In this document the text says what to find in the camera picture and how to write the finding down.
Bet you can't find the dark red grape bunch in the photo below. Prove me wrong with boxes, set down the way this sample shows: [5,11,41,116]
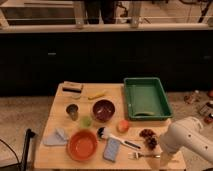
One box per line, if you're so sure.
[139,129,157,150]

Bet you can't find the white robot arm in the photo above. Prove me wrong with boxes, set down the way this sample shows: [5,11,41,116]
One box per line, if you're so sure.
[158,117,213,166]

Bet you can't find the small green cup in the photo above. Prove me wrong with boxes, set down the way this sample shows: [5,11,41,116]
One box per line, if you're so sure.
[80,116,92,129]

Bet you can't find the metal cup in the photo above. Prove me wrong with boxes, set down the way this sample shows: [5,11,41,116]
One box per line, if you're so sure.
[66,104,78,121]

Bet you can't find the silver fork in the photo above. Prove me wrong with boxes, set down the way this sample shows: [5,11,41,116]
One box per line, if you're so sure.
[128,152,161,159]

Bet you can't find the orange peach fruit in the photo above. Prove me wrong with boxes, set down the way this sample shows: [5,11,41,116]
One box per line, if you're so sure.
[117,120,130,133]

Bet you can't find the blue sponge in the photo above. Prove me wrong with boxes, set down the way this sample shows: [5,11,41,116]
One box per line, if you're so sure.
[103,138,120,162]

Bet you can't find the green plastic tray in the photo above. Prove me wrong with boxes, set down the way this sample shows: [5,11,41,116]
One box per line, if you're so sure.
[124,77,172,121]

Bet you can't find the white dish brush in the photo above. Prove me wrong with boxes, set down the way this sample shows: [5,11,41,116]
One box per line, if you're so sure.
[97,127,141,150]

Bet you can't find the dark red bowl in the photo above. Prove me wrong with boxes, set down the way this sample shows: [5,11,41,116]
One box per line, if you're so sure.
[92,99,115,122]

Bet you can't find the orange bowl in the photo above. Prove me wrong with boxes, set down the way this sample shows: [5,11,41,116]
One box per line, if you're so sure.
[67,130,98,162]

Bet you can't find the wooden table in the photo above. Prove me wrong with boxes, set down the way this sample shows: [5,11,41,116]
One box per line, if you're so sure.
[34,84,186,171]

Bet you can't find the yellow banana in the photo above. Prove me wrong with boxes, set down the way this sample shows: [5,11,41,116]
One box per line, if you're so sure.
[88,92,106,100]

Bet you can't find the grey folded cloth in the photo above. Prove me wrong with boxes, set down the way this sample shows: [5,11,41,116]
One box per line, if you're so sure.
[42,128,68,146]

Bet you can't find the black stand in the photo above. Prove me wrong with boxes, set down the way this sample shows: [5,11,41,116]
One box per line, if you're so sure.
[20,129,35,171]

